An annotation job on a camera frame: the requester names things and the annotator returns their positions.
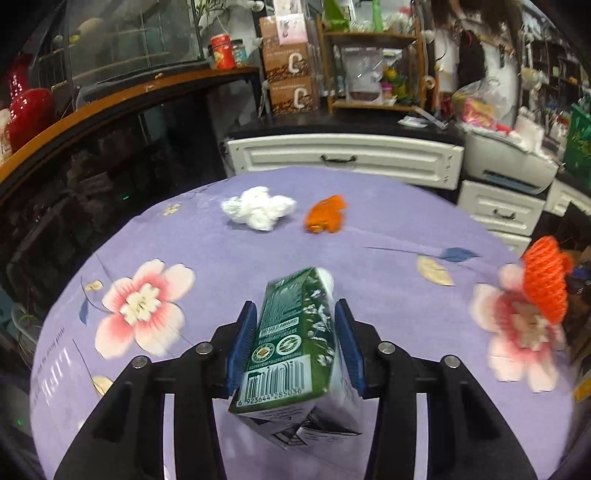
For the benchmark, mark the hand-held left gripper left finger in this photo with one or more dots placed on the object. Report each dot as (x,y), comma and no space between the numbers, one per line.
(242,350)

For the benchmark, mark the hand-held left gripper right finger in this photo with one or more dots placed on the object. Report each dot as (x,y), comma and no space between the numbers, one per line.
(351,350)

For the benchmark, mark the green milk carton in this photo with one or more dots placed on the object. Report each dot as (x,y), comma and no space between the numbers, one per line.
(286,341)

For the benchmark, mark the orange-red foam fruit net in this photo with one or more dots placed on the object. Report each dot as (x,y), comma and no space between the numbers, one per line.
(547,281)

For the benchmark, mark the purple floral tablecloth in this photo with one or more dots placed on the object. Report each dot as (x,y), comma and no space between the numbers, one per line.
(231,258)

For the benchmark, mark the orange crumpled wrapper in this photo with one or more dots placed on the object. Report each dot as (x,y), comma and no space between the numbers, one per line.
(325,214)

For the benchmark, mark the crumpled white tissue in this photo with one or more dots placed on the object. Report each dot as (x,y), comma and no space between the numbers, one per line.
(258,207)

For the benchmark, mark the small white cabinet drawer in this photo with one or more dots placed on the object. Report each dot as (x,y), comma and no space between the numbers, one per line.
(480,203)
(508,240)

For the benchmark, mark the wide white cabinet drawer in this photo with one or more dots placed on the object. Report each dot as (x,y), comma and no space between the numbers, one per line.
(392,157)

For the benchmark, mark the wooden shelf rack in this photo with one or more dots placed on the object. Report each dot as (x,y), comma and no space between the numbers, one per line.
(374,105)

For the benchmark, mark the white printer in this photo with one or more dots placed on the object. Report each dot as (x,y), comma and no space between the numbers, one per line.
(508,157)

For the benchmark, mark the brown coffee box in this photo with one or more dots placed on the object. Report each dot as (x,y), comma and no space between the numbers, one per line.
(288,62)
(295,97)
(268,32)

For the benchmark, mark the clear packet of dark food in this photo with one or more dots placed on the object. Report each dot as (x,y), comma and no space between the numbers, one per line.
(364,74)

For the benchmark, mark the curved wooden counter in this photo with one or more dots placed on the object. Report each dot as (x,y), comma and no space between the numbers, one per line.
(115,99)

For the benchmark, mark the clear plastic bag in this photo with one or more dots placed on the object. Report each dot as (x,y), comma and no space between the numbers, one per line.
(485,99)

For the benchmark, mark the glass jar dark lid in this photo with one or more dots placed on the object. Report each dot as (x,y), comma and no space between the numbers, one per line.
(239,54)

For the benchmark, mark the red tin can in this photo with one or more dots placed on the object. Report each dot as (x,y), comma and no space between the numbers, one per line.
(223,51)

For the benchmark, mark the green gift bag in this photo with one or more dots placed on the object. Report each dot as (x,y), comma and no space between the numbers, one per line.
(579,143)

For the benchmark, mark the red ceramic vase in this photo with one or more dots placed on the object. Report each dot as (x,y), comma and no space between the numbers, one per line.
(32,115)

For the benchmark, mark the pink card packet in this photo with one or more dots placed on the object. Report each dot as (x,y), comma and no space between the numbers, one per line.
(292,28)
(286,7)

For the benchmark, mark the glass display case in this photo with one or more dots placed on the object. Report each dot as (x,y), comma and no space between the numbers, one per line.
(138,37)

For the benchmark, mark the green plant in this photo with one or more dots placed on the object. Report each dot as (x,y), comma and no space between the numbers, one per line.
(207,11)

